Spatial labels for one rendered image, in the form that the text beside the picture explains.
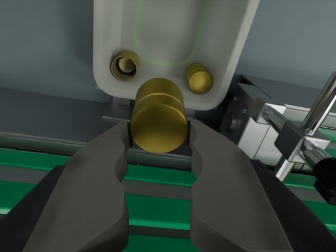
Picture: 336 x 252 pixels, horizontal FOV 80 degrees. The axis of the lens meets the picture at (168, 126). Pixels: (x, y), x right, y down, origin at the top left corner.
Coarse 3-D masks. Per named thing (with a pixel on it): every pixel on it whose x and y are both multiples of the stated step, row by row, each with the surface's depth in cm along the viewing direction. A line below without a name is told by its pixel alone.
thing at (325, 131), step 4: (320, 128) 24; (324, 128) 25; (324, 132) 23; (328, 132) 24; (332, 132) 24; (328, 136) 23; (332, 136) 23; (332, 140) 23; (332, 144) 22; (328, 148) 20; (332, 148) 21; (328, 152) 19; (332, 152) 19; (332, 156) 19
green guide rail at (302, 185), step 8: (288, 176) 27; (296, 176) 28; (304, 176) 28; (312, 176) 28; (288, 184) 26; (296, 184) 26; (304, 184) 26; (312, 184) 27; (296, 192) 25; (304, 192) 26; (312, 192) 26; (304, 200) 24; (312, 200) 25; (320, 200) 25; (312, 208) 23; (320, 208) 23; (328, 208) 23; (320, 216) 22; (328, 216) 22; (328, 224) 21
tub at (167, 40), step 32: (96, 0) 21; (128, 0) 27; (160, 0) 27; (192, 0) 27; (224, 0) 27; (256, 0) 22; (96, 32) 23; (128, 32) 29; (160, 32) 29; (192, 32) 29; (224, 32) 27; (96, 64) 24; (160, 64) 32; (224, 64) 26; (128, 96) 26; (192, 96) 29; (224, 96) 27
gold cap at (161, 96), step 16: (160, 80) 14; (144, 96) 12; (160, 96) 11; (176, 96) 12; (144, 112) 11; (160, 112) 11; (176, 112) 11; (144, 128) 11; (160, 128) 11; (176, 128) 11; (144, 144) 12; (160, 144) 12; (176, 144) 12
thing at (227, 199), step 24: (192, 120) 12; (192, 144) 10; (216, 144) 10; (192, 168) 10; (216, 168) 8; (240, 168) 8; (192, 192) 7; (216, 192) 7; (240, 192) 7; (264, 192) 7; (192, 216) 6; (216, 216) 6; (240, 216) 6; (264, 216) 6; (192, 240) 7; (216, 240) 6; (240, 240) 6; (264, 240) 6; (288, 240) 6
